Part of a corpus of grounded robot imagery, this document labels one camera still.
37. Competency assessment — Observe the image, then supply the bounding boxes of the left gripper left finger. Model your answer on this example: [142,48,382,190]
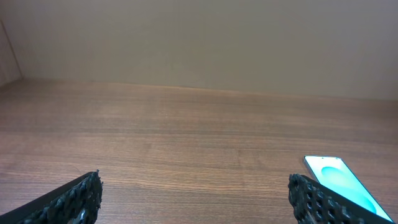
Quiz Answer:
[1,170,103,224]

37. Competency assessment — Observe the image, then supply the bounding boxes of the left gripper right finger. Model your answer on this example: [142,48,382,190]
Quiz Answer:
[288,174,394,224]

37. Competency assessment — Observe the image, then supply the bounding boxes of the blue screen smartphone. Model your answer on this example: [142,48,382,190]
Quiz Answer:
[303,155,392,221]

